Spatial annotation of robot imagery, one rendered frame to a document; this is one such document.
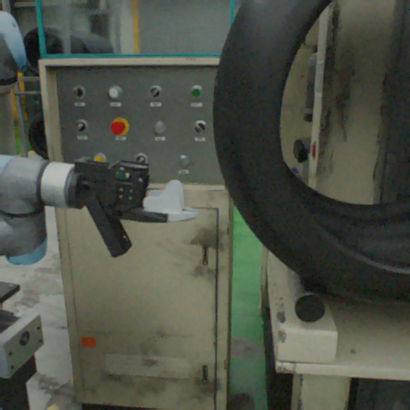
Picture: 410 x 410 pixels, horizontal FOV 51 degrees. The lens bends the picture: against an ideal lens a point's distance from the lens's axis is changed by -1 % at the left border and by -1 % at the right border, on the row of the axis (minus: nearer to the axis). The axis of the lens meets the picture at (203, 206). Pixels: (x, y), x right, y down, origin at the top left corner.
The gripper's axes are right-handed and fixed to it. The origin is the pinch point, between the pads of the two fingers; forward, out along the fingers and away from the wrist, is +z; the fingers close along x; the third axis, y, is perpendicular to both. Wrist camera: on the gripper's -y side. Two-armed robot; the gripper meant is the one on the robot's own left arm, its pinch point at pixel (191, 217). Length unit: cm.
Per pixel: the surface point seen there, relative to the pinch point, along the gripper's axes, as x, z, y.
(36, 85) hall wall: 1025, -523, -80
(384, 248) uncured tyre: 11.6, 36.3, -4.6
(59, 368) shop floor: 83, -56, -108
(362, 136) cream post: 26.9, 31.6, 13.9
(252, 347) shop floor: 107, 26, -98
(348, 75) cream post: 26.9, 25.9, 25.8
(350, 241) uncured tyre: 12.8, 30.1, -4.6
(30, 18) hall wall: 1033, -543, 79
